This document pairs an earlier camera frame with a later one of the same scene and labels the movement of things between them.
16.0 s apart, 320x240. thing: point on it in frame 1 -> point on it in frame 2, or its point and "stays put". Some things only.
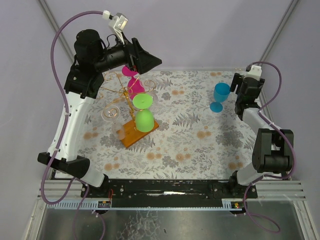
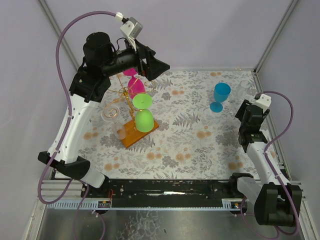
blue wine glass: (221, 93) stays put
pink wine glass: (135, 86) stays put
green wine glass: (144, 119) stays put
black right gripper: (240, 89) -> (243, 110)
